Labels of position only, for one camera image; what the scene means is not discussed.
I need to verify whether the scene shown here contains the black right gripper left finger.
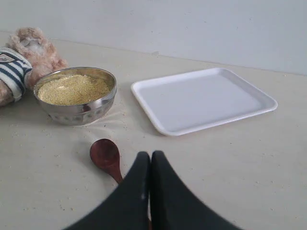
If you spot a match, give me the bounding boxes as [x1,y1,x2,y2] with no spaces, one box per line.
[66,151,151,230]

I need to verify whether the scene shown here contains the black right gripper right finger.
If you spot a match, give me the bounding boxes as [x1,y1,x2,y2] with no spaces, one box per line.
[150,150,240,230]

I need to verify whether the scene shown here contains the dark red wooden spoon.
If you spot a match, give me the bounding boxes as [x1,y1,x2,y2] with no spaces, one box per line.
[89,138,123,184]

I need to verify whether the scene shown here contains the plush bear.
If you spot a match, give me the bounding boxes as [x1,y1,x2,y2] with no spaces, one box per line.
[0,27,68,106]

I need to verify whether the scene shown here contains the white plastic tray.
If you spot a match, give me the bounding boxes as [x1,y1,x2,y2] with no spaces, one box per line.
[131,68,278,137]

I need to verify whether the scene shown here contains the steel bowl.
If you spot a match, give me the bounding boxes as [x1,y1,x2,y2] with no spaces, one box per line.
[33,67,117,126]

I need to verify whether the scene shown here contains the yellow millet grain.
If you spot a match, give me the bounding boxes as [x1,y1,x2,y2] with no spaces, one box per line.
[37,75,110,106]

